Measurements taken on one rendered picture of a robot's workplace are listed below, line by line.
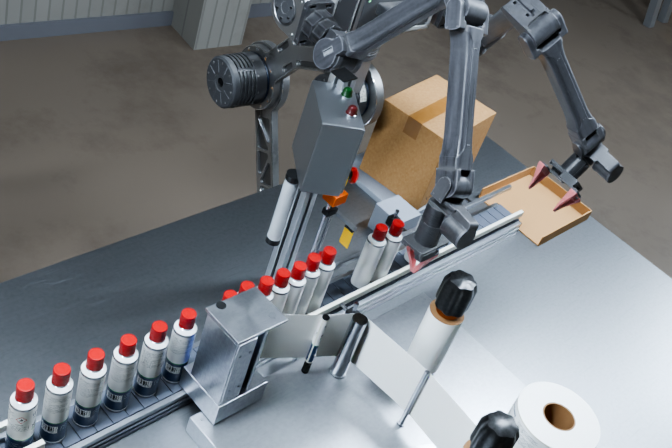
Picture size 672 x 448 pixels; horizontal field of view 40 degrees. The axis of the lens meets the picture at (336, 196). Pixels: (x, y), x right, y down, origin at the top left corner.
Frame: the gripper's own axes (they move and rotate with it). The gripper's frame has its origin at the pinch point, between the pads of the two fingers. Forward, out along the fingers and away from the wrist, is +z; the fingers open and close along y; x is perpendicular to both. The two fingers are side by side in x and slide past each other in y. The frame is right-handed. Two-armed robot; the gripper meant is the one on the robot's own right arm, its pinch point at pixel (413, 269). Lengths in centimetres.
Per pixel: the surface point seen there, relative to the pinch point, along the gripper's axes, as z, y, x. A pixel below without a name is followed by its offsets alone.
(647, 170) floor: 109, 324, 58
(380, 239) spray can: 9.2, 11.1, 18.0
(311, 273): 10.6, -13.3, 17.9
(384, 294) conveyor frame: 28.1, 16.9, 14.1
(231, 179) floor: 109, 93, 150
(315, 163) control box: -21.7, -19.8, 21.5
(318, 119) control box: -31.1, -19.4, 24.5
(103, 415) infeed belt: 28, -68, 18
